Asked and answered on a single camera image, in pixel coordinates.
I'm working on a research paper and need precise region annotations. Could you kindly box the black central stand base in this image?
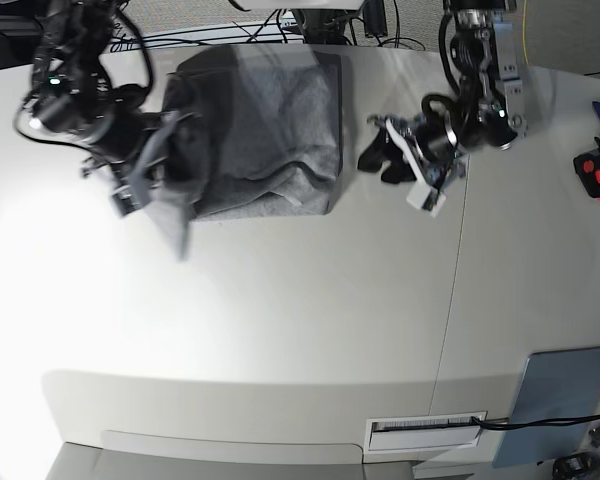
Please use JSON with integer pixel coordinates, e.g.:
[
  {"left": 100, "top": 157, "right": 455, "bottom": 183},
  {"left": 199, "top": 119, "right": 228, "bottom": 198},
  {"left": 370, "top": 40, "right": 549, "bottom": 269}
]
[{"left": 276, "top": 1, "right": 388, "bottom": 46}]

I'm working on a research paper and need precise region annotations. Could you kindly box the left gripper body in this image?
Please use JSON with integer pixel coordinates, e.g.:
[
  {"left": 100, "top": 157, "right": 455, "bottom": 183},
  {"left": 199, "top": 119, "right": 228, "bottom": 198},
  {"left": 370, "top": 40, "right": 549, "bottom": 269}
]
[{"left": 404, "top": 114, "right": 468, "bottom": 217}]

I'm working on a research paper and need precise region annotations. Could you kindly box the black cable on table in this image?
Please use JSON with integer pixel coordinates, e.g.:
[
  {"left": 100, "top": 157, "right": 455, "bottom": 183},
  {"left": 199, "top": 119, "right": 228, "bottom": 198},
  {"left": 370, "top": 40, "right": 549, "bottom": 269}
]
[{"left": 472, "top": 412, "right": 600, "bottom": 432}]

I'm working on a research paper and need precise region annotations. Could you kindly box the grey T-shirt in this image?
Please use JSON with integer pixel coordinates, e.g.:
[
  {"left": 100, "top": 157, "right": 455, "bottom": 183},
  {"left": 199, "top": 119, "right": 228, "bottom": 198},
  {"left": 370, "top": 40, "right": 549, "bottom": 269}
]
[{"left": 126, "top": 46, "right": 343, "bottom": 257}]

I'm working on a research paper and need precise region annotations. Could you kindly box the yellow cable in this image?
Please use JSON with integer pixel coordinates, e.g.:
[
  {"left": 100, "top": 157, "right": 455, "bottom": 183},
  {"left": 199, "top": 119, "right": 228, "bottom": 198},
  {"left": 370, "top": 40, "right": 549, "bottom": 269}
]
[{"left": 518, "top": 0, "right": 531, "bottom": 66}]

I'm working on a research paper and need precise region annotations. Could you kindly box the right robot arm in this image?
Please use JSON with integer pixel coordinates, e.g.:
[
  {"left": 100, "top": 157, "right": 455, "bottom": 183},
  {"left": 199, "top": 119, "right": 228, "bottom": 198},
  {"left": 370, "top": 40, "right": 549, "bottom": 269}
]
[{"left": 18, "top": 1, "right": 344, "bottom": 225}]

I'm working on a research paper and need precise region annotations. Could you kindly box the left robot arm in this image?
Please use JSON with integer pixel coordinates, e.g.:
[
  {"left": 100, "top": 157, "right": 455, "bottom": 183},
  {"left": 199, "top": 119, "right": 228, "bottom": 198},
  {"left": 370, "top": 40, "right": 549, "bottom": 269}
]
[{"left": 401, "top": 1, "right": 527, "bottom": 215}]

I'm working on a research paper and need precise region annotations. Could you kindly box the black red tool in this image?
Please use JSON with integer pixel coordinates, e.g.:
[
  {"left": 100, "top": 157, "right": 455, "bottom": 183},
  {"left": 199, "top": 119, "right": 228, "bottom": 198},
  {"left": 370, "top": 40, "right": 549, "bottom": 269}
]
[{"left": 573, "top": 136, "right": 600, "bottom": 202}]

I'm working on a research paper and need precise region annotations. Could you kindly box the blue grey tablet board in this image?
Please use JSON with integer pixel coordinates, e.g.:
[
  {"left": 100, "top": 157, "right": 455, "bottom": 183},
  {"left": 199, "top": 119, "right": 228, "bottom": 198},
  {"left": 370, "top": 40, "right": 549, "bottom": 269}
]
[{"left": 492, "top": 347, "right": 600, "bottom": 468}]

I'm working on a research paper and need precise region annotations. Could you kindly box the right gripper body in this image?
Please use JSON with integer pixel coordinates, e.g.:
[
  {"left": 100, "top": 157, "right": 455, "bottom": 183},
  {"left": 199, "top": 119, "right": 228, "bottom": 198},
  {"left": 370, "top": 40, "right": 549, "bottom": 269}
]
[{"left": 80, "top": 109, "right": 165, "bottom": 217}]

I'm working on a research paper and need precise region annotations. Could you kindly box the white table cable grommet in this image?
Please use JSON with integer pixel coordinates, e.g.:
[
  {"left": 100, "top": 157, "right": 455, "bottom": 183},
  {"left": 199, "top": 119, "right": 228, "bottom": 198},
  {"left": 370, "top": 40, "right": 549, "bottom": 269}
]
[{"left": 363, "top": 411, "right": 487, "bottom": 454}]

